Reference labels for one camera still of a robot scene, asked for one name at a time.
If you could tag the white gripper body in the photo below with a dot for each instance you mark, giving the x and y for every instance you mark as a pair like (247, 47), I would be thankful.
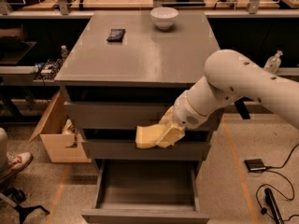
(186, 113)

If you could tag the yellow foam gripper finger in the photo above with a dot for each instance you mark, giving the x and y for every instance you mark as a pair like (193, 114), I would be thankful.
(167, 117)
(170, 134)

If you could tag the yellow sponge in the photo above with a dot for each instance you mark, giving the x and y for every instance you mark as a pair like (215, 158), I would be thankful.
(147, 137)

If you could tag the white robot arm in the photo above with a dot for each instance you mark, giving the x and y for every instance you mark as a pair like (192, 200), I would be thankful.
(229, 76)

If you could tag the grey drawer cabinet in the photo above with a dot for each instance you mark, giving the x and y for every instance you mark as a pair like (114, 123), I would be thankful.
(148, 66)

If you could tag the grey open bottom drawer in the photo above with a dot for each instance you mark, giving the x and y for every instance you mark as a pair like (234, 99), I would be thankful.
(145, 192)

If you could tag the grey middle drawer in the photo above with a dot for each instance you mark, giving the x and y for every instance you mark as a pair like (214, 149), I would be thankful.
(126, 150)

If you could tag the grey top drawer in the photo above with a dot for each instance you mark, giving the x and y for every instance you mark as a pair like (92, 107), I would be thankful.
(87, 115)

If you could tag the black foot pedal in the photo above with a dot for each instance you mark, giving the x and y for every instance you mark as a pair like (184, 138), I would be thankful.
(255, 165)

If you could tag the white bowl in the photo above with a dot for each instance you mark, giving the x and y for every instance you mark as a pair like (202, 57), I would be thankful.
(163, 17)

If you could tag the dark blue snack packet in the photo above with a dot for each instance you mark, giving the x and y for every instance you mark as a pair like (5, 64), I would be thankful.
(116, 35)

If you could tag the clear sanitizer bottle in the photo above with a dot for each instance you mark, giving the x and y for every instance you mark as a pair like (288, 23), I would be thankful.
(273, 63)

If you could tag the open cardboard box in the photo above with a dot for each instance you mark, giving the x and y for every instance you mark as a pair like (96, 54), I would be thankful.
(61, 141)

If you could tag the black power strip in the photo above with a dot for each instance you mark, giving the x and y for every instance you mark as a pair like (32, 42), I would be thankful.
(270, 200)

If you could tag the small plastic bottle left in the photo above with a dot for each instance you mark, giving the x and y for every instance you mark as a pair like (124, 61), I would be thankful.
(64, 52)

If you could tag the black patterned tray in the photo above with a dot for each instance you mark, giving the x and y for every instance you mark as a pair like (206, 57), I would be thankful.
(49, 69)

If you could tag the white red sneaker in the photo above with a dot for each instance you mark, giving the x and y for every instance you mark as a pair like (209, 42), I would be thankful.
(18, 162)

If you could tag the grey trouser leg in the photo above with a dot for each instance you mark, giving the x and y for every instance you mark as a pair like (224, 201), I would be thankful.
(3, 152)

